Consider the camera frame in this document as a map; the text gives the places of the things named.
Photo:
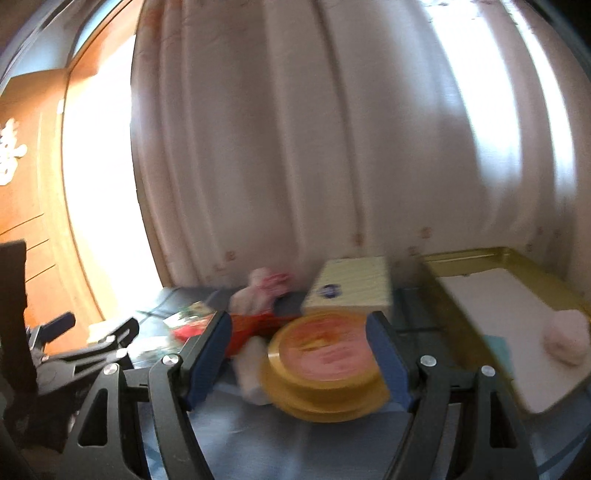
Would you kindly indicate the wooden wardrobe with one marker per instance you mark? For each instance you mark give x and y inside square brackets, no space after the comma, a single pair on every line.
[37,221]

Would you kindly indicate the white tray liner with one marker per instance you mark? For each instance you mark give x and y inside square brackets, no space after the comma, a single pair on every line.
[508,314]

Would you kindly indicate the wooden door frame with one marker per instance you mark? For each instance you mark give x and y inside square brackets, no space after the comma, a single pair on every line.
[106,41]

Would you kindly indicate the green tissue pack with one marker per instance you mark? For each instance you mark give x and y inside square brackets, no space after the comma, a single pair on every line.
[189,313]

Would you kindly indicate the white gauze roll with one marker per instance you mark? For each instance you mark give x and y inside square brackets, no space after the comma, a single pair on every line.
[251,369]

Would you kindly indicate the gold metal tray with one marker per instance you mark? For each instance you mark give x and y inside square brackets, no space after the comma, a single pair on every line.
[471,256]

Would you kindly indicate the pale teal plastic bag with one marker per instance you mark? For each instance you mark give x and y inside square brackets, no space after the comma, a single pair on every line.
[496,353]

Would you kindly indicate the red embroidered pouch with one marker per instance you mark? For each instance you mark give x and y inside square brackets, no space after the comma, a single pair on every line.
[249,330]

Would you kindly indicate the white paper decoration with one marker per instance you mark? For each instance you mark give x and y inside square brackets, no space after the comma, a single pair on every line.
[11,152]

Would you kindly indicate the pink white cloth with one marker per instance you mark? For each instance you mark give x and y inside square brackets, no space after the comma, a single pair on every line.
[258,290]

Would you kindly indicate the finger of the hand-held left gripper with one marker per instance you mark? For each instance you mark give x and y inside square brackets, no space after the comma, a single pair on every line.
[55,323]
[115,334]

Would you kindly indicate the round yellow tin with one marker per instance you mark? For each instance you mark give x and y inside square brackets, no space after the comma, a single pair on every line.
[323,355]

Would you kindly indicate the pale yellow box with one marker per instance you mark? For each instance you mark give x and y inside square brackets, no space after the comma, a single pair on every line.
[355,281]

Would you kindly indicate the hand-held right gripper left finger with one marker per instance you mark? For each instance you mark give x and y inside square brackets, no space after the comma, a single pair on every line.
[210,360]

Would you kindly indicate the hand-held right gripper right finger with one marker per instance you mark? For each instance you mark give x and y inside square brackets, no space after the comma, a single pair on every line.
[388,355]

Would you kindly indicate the cream curtain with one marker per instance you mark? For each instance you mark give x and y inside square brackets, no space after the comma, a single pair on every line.
[323,138]

